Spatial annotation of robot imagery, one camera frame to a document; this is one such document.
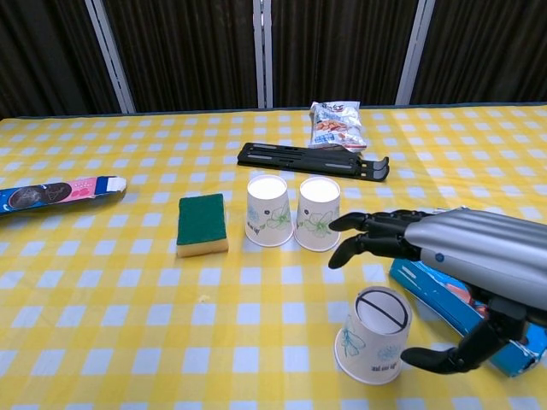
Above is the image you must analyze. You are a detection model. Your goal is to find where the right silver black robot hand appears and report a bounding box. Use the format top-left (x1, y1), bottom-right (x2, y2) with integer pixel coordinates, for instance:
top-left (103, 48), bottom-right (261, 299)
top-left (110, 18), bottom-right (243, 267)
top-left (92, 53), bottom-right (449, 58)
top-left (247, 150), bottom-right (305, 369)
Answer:
top-left (327, 206), bottom-right (547, 375)

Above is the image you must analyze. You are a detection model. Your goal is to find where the white paper cup green flower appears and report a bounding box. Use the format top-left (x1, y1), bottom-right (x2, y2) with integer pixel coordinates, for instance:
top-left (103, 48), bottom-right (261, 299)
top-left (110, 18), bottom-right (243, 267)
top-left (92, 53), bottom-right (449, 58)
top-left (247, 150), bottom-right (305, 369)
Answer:
top-left (244, 173), bottom-right (295, 248)
top-left (293, 176), bottom-right (342, 253)

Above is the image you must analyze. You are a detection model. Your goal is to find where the blue chocolate chip cookie box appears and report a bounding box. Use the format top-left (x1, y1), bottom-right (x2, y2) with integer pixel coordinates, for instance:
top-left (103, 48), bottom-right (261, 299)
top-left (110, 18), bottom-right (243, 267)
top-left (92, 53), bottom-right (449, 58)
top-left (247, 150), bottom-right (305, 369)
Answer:
top-left (387, 206), bottom-right (538, 378)

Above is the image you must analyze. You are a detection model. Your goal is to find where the white paper cup black line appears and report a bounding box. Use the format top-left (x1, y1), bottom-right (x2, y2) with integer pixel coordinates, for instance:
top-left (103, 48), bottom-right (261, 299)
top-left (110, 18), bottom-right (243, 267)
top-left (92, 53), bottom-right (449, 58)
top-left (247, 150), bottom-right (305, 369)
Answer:
top-left (333, 285), bottom-right (414, 386)

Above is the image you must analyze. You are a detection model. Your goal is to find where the white snack bag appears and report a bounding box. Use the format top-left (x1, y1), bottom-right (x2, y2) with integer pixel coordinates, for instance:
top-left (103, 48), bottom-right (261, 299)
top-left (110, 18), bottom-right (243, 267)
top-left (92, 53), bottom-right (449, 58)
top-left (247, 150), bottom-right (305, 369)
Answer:
top-left (308, 100), bottom-right (369, 151)

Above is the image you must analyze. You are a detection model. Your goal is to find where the dark screen panel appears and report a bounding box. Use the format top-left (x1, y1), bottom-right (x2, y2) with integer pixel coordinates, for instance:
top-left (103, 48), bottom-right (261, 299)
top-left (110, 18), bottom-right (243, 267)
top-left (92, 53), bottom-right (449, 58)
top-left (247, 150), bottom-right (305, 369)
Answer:
top-left (103, 0), bottom-right (260, 114)
top-left (0, 0), bottom-right (120, 120)
top-left (410, 0), bottom-right (547, 106)
top-left (271, 0), bottom-right (421, 108)

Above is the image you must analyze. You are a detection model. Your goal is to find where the black folding stand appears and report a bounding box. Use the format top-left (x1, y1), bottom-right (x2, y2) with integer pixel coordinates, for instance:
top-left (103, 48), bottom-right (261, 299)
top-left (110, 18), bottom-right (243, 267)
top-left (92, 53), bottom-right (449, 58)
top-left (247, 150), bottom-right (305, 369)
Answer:
top-left (236, 142), bottom-right (391, 183)

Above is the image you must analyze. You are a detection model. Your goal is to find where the yellow checkered tablecloth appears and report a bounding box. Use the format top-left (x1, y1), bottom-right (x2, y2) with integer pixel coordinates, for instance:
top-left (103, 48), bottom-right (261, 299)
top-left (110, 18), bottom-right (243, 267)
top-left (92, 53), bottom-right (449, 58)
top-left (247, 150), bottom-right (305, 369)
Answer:
top-left (0, 102), bottom-right (547, 410)

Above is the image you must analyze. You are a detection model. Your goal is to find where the green and yellow sponge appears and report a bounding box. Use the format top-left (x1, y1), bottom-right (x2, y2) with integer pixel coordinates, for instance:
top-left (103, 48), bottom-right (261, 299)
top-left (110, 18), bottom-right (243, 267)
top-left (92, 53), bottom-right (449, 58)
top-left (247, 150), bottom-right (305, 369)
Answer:
top-left (176, 193), bottom-right (230, 259)

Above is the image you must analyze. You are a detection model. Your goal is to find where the blue sandwich cookie package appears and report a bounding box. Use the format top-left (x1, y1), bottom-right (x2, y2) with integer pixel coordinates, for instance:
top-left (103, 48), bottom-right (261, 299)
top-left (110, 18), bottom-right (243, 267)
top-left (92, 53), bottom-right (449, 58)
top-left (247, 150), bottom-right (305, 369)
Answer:
top-left (0, 175), bottom-right (128, 218)

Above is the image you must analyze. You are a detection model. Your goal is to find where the white metal frame post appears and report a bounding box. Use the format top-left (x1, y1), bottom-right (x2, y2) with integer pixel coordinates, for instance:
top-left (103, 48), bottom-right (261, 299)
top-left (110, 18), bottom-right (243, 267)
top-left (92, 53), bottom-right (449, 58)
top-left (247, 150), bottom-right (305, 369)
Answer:
top-left (395, 0), bottom-right (437, 106)
top-left (252, 0), bottom-right (274, 109)
top-left (84, 0), bottom-right (137, 114)

